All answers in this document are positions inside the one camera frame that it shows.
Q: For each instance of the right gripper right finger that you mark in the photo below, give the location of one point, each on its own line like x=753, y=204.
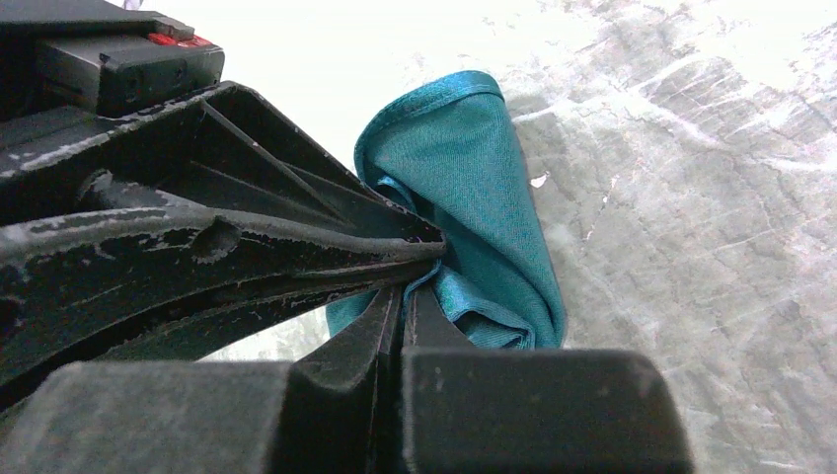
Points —
x=472, y=410

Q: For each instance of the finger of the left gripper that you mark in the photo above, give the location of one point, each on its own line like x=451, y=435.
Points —
x=178, y=282

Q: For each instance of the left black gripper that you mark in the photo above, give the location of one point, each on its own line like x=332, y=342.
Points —
x=88, y=88

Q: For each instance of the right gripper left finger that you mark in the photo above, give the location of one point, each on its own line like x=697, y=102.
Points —
x=315, y=415

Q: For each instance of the teal cloth napkin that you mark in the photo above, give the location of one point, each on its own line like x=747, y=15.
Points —
x=448, y=151

